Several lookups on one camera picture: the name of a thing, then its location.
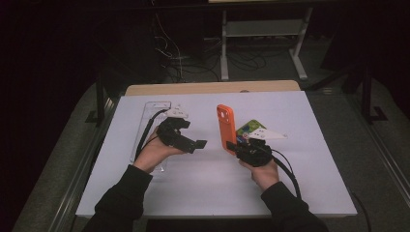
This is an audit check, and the person's right hand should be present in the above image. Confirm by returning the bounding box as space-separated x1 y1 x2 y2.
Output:
238 158 280 192

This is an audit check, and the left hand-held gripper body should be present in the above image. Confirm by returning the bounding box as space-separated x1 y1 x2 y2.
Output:
157 105 198 155

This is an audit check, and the clear plastic rack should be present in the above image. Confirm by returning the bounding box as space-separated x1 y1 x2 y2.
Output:
130 101 173 173

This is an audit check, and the orange phone case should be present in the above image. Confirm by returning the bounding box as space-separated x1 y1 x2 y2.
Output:
216 103 239 157

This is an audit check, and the wooden table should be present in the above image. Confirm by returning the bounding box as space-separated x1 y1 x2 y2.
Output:
125 79 302 97

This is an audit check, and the metal floor rail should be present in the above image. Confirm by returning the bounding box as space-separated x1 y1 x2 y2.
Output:
347 93 410 201
47 96 120 232

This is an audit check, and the white table board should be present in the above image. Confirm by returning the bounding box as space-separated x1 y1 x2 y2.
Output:
75 90 358 218

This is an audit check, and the white metal desk frame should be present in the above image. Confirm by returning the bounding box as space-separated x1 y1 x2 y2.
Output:
207 0 315 81

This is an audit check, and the person's left hand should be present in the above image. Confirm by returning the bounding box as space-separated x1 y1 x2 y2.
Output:
133 126 188 174

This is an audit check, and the tangle of floor cables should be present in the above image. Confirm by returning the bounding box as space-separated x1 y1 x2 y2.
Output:
151 13 269 83

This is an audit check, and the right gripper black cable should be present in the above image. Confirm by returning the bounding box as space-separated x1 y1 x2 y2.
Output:
270 148 372 232

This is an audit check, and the black metal stand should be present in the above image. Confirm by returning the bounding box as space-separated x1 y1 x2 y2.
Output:
361 64 390 125
85 72 109 127

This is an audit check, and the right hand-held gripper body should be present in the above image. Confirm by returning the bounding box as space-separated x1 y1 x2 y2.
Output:
236 128 288 168

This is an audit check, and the green cartoon phone case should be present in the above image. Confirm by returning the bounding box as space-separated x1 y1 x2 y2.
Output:
236 119 268 144

